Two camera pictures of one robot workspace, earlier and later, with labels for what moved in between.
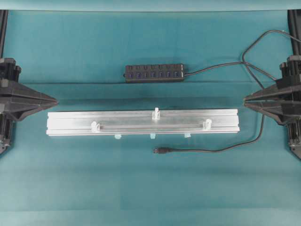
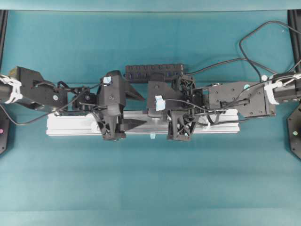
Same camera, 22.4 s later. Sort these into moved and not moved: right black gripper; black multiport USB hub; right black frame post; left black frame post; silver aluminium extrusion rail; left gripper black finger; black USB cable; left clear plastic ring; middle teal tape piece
Moved: right black gripper; black USB cable; left gripper black finger
Not moved: silver aluminium extrusion rail; left clear plastic ring; left black frame post; black multiport USB hub; middle teal tape piece; right black frame post
